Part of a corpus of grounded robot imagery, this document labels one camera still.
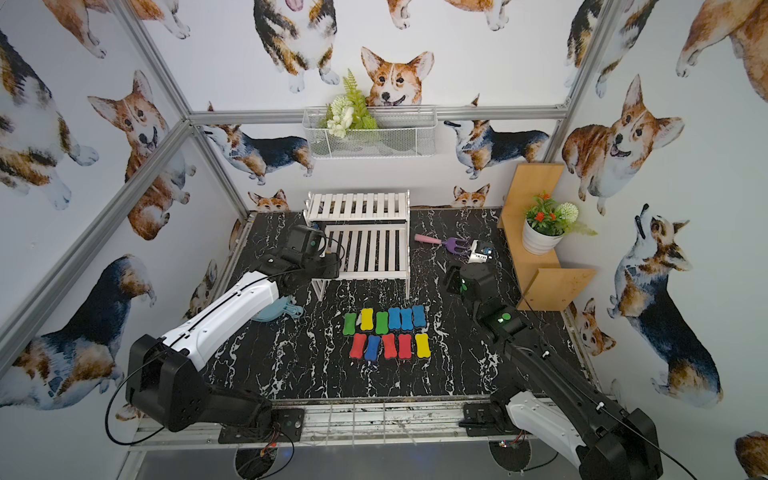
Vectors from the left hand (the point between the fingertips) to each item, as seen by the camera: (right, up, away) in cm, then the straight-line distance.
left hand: (331, 254), depth 85 cm
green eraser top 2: (+14, -21, +6) cm, 26 cm away
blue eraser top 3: (+25, -20, +7) cm, 33 cm away
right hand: (+37, -1, -7) cm, 38 cm away
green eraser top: (+4, -22, +5) cm, 23 cm away
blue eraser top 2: (+21, -20, +6) cm, 30 cm away
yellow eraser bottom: (+26, -26, +1) cm, 37 cm away
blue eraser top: (+18, -20, +6) cm, 27 cm away
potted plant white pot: (+64, +9, +5) cm, 65 cm away
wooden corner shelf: (+58, -8, -3) cm, 59 cm away
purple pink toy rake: (+37, +2, +28) cm, 46 cm away
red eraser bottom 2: (+16, -27, +1) cm, 32 cm away
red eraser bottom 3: (+21, -27, +1) cm, 34 cm away
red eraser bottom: (+7, -27, +1) cm, 28 cm away
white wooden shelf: (+9, +7, +14) cm, 18 cm away
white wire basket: (+20, +37, +8) cm, 43 cm away
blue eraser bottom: (+12, -27, 0) cm, 30 cm away
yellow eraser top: (+9, -21, +8) cm, 24 cm away
